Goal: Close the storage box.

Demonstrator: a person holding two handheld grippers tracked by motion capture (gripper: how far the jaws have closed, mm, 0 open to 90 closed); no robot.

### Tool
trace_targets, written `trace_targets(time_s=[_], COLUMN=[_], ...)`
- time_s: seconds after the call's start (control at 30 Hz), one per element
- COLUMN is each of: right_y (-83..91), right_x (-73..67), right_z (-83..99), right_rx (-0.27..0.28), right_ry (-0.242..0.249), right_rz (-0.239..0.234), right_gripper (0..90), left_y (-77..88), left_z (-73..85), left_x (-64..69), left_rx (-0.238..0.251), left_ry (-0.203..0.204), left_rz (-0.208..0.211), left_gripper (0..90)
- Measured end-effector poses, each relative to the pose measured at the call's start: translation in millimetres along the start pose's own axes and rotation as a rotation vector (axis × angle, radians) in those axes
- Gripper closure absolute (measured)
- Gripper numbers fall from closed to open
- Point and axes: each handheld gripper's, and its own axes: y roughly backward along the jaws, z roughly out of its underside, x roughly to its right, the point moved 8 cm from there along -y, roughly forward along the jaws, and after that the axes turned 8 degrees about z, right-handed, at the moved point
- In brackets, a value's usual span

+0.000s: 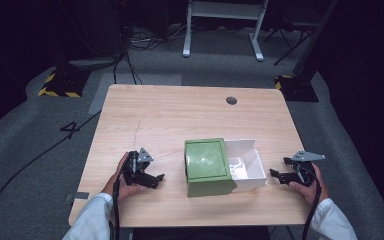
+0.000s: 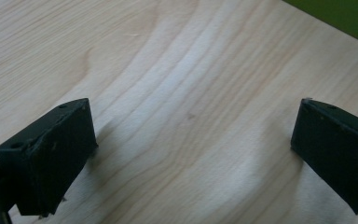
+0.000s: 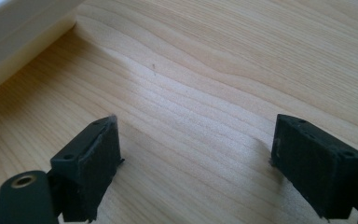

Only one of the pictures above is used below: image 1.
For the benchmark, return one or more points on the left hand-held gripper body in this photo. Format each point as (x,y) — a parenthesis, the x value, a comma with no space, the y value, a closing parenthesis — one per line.
(134,166)

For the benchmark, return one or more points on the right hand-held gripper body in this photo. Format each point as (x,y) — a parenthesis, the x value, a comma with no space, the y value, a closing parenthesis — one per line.
(305,166)

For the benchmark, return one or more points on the white drawer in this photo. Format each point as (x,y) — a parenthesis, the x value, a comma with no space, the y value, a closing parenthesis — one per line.
(251,170)

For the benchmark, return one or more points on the green drawer box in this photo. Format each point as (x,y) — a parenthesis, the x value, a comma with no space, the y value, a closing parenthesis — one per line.
(206,166)

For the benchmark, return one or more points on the person's left hand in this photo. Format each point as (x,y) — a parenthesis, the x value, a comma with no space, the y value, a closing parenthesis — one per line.
(126,190)

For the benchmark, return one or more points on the person's right hand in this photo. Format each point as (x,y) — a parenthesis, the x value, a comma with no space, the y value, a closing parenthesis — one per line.
(310,193)

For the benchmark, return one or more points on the grey tape piece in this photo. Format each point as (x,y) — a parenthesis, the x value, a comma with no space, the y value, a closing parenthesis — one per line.
(81,195)

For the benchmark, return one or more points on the black yellow striped stand base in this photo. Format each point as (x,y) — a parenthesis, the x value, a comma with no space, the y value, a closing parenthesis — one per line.
(65,85)
(296,90)

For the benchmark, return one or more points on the grey round table grommet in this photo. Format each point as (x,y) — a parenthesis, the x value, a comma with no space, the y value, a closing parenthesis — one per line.
(231,100)

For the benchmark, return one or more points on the dark metal stand pole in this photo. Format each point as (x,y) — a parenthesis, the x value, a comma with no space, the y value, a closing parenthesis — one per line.
(313,43)

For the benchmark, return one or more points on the black folding stand legs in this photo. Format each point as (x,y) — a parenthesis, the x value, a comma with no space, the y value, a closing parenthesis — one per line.
(290,40)

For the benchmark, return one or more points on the white metal table frame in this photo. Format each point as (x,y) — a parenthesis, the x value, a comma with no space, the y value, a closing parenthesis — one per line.
(223,20)

